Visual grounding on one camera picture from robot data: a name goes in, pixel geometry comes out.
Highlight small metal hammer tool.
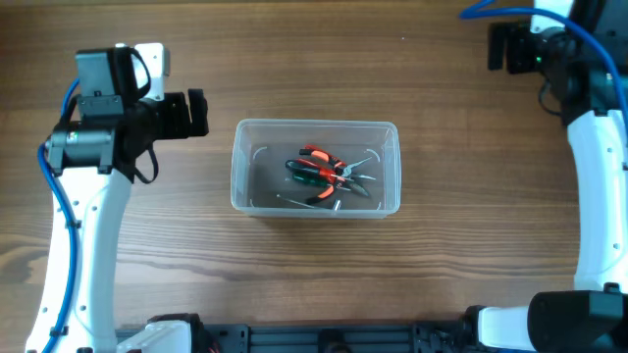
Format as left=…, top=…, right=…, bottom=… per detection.
left=276, top=193, right=342, bottom=212

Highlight green handled screwdriver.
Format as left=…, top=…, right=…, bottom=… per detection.
left=291, top=173, right=350, bottom=193

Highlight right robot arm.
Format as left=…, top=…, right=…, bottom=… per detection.
left=460, top=1, right=627, bottom=352

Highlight left blue cable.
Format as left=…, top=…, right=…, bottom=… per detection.
left=36, top=76, right=81, bottom=353

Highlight clear plastic container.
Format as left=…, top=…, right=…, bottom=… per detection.
left=231, top=119, right=401, bottom=219

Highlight black red screwdriver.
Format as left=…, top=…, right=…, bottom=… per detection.
left=285, top=159, right=352, bottom=182

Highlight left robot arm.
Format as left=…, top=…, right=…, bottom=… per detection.
left=26, top=43, right=213, bottom=352

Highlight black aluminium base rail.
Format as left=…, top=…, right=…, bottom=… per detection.
left=111, top=321, right=546, bottom=353

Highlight black orange needle-nose pliers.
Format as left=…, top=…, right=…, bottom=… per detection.
left=299, top=144, right=375, bottom=202

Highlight red handled snips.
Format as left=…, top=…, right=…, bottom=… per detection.
left=294, top=158, right=370, bottom=197

